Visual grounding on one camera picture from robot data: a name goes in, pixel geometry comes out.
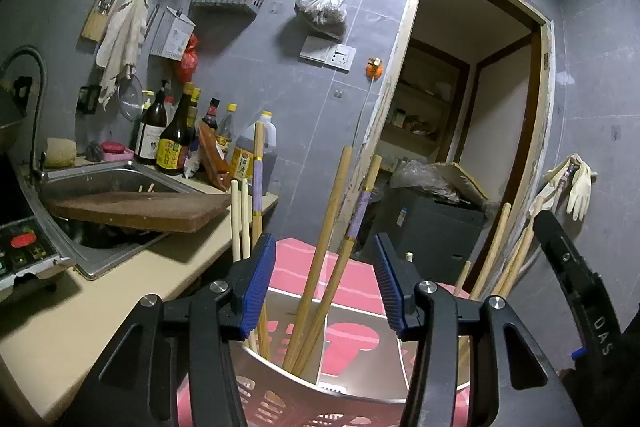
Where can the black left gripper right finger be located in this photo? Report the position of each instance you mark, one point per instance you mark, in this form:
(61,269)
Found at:
(397,279)

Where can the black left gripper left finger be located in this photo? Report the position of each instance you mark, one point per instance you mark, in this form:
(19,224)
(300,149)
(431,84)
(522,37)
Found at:
(248,282)

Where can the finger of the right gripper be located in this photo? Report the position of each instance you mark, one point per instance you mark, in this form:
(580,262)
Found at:
(583,289)

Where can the short pale chopstick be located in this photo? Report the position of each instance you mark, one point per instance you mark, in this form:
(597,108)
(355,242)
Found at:
(462,277)

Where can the pale thin chopstick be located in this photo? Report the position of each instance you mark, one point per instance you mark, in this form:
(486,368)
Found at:
(245,219)
(236,221)

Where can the translucent utensil holder cup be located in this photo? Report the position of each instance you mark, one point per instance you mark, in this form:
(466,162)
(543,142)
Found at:
(358,373)

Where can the curved bamboo chopstick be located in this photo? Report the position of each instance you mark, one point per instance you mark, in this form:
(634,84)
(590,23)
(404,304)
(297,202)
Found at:
(521,254)
(504,272)

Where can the chopstick with purple band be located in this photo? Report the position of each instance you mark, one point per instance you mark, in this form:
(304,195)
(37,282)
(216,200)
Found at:
(259,144)

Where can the long bamboo chopstick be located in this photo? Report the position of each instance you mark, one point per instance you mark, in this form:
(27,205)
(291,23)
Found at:
(493,251)

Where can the grey cabinet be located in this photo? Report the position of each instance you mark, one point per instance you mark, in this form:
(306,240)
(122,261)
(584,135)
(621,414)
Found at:
(441,236)

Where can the clear plastic bag on cabinet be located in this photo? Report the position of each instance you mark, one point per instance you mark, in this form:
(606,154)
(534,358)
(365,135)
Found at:
(415,174)

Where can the brown cutting board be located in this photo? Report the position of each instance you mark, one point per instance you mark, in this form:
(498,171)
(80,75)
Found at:
(158,212)

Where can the cream rubber glove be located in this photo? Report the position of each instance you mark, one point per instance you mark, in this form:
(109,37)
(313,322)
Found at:
(579,176)

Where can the yellow cap bottle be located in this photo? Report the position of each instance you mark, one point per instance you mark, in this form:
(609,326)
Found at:
(225,129)

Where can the steel sink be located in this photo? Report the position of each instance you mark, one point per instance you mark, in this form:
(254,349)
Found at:
(96,249)

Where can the dark soy sauce bottle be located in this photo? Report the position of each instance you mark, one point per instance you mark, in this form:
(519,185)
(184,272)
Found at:
(175,139)

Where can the red cap bottle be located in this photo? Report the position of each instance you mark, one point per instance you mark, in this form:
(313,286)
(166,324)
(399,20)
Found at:
(210,117)

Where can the wine bottle white label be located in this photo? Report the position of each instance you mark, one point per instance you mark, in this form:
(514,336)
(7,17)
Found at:
(151,127)

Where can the yellow sponge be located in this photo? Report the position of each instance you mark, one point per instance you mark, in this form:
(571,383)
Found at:
(60,153)

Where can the red plastic bag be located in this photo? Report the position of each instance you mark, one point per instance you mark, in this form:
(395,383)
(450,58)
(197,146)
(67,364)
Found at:
(185,68)

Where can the curved sink faucet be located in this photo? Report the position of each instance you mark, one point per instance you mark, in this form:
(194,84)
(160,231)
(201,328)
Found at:
(32,109)

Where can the hanging white towel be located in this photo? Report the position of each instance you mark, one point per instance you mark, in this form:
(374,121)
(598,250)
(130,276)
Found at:
(121,46)

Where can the orange wall plug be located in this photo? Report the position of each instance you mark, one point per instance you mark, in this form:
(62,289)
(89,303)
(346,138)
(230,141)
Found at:
(374,68)

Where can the white wall socket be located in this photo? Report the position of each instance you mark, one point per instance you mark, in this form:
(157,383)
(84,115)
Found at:
(328,53)

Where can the white box on wall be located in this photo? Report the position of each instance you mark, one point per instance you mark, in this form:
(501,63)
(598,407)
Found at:
(172,35)

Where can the plastic bag on wall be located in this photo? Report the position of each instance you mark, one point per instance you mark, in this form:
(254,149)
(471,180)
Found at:
(325,16)

